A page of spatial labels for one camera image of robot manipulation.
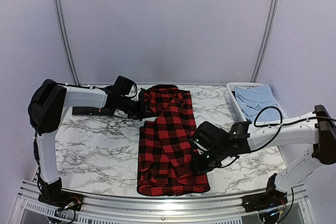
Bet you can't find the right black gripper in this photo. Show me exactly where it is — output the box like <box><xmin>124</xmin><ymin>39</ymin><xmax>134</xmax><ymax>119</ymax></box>
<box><xmin>191</xmin><ymin>145</ymin><xmax>228</xmax><ymax>175</ymax></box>

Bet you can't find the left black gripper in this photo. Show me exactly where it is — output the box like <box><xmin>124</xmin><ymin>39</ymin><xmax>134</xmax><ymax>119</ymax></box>
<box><xmin>118</xmin><ymin>95</ymin><xmax>154</xmax><ymax>120</ymax></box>

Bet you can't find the red black plaid shirt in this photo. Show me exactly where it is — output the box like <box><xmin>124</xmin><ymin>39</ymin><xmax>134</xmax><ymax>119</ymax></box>
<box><xmin>136</xmin><ymin>84</ymin><xmax>210</xmax><ymax>197</ymax></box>

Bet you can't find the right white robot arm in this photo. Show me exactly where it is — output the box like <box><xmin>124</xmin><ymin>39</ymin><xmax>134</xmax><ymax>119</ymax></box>
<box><xmin>190</xmin><ymin>105</ymin><xmax>335</xmax><ymax>207</ymax></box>

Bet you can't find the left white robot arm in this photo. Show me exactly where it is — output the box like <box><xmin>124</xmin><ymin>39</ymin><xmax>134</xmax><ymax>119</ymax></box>
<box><xmin>28</xmin><ymin>76</ymin><xmax>154</xmax><ymax>206</ymax></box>

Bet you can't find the black pinstripe folded shirt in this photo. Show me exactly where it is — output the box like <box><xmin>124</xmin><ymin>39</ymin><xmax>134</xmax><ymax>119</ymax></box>
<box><xmin>72</xmin><ymin>106</ymin><xmax>115</xmax><ymax>116</ymax></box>

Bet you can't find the white plastic laundry basket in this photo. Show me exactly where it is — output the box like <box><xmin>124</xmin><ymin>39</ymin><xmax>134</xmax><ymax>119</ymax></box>
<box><xmin>226</xmin><ymin>82</ymin><xmax>263</xmax><ymax>122</ymax></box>

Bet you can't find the light blue shirt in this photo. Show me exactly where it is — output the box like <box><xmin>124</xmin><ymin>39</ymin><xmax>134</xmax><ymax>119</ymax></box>
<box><xmin>235</xmin><ymin>84</ymin><xmax>279</xmax><ymax>122</ymax></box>

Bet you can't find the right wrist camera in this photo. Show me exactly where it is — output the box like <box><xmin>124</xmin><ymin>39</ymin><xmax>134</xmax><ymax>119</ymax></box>
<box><xmin>190</xmin><ymin>139</ymin><xmax>209</xmax><ymax>156</ymax></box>

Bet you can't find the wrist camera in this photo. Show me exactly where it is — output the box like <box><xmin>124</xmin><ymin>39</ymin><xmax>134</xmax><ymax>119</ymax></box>
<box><xmin>190</xmin><ymin>139</ymin><xmax>209</xmax><ymax>156</ymax></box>
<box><xmin>113</xmin><ymin>76</ymin><xmax>138</xmax><ymax>96</ymax></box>

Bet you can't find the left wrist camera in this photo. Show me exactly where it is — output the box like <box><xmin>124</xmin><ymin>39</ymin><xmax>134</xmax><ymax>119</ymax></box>
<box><xmin>113</xmin><ymin>76</ymin><xmax>138</xmax><ymax>96</ymax></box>

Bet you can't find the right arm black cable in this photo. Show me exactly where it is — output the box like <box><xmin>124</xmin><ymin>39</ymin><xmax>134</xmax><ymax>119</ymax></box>
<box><xmin>204</xmin><ymin>105</ymin><xmax>336</xmax><ymax>169</ymax></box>

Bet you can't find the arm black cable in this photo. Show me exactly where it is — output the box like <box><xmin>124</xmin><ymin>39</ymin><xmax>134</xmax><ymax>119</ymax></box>
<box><xmin>56</xmin><ymin>82</ymin><xmax>111</xmax><ymax>91</ymax></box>
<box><xmin>204</xmin><ymin>105</ymin><xmax>336</xmax><ymax>169</ymax></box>

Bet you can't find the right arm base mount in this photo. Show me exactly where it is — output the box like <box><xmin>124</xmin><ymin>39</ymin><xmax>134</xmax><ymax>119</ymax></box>
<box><xmin>242</xmin><ymin>190</ymin><xmax>288</xmax><ymax>212</ymax></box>

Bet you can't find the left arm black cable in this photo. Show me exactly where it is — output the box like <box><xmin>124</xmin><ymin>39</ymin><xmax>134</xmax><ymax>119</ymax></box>
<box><xmin>56</xmin><ymin>82</ymin><xmax>111</xmax><ymax>91</ymax></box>

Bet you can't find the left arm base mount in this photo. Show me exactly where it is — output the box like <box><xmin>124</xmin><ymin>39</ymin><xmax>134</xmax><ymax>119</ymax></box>
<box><xmin>38</xmin><ymin>190</ymin><xmax>83</xmax><ymax>211</ymax></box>

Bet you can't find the aluminium table front rail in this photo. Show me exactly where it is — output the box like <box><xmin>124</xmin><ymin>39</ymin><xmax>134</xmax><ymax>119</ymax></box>
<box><xmin>10</xmin><ymin>179</ymin><xmax>316</xmax><ymax>224</ymax></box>

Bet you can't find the left wall aluminium profile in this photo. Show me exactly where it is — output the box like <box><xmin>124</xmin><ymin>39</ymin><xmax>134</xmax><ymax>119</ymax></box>
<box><xmin>54</xmin><ymin>0</ymin><xmax>80</xmax><ymax>85</ymax></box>

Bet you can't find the wall aluminium profile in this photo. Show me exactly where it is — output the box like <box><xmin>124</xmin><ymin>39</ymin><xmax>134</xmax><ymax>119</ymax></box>
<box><xmin>250</xmin><ymin>0</ymin><xmax>280</xmax><ymax>82</ymax></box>
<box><xmin>54</xmin><ymin>0</ymin><xmax>80</xmax><ymax>85</ymax></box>

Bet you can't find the right wall aluminium profile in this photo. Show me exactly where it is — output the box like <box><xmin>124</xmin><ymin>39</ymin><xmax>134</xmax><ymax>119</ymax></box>
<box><xmin>250</xmin><ymin>0</ymin><xmax>280</xmax><ymax>82</ymax></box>

